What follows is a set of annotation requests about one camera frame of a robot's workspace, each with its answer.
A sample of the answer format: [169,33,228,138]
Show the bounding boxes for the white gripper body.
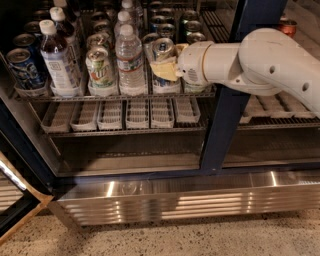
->
[177,41,213,85]

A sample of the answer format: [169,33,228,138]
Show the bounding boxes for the red bull can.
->
[157,23,175,40]
[152,38,181,94]
[142,33,159,63]
[149,15,166,33]

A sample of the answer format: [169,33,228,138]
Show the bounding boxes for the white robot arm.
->
[150,28,320,114]

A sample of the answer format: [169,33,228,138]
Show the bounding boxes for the green soda can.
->
[186,32,206,44]
[183,20,202,36]
[184,82,212,93]

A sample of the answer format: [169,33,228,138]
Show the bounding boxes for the front green soda can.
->
[184,82,212,93]

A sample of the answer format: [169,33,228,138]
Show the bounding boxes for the front 7up can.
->
[85,47,115,88]

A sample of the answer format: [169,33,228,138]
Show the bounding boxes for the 7up can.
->
[87,32,110,50]
[85,47,115,88]

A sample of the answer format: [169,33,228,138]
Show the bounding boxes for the red soda can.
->
[277,18,297,38]

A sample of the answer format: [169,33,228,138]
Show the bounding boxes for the front blue pepsi can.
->
[6,48,45,90]

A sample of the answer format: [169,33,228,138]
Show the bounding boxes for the blue pepsi can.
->
[13,33,43,62]
[6,48,45,90]

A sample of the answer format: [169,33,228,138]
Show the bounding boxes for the steel fridge bottom grille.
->
[48,169,320,230]

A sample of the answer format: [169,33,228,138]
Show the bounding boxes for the open fridge door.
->
[0,152,53,245]

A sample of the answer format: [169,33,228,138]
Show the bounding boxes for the front clear water bottle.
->
[115,24,145,95]

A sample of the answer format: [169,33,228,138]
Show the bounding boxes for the clear water bottle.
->
[114,11,134,37]
[115,24,145,95]

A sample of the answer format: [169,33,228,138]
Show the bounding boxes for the front dark tea bottle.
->
[39,20,79,89]

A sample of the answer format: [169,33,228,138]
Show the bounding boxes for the dark tea bottle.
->
[39,20,79,89]
[50,7,80,64]

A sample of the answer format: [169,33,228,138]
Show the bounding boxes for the top wire shelf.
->
[13,9,234,103]

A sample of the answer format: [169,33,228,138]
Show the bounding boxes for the wire shelf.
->
[35,93,320,137]
[13,9,234,103]

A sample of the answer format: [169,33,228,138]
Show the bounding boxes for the lower wire shelf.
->
[35,93,320,137]

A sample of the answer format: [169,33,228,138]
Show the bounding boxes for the blue fridge door frame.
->
[201,0,288,173]

